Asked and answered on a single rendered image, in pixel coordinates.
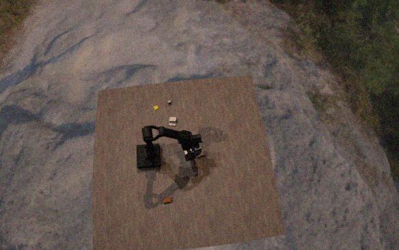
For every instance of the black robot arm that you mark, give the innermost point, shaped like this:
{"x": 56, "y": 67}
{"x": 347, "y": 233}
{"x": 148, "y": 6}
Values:
{"x": 184, "y": 137}

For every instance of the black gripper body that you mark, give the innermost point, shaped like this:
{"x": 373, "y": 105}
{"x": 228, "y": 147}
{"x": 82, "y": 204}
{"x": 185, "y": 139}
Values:
{"x": 190, "y": 156}

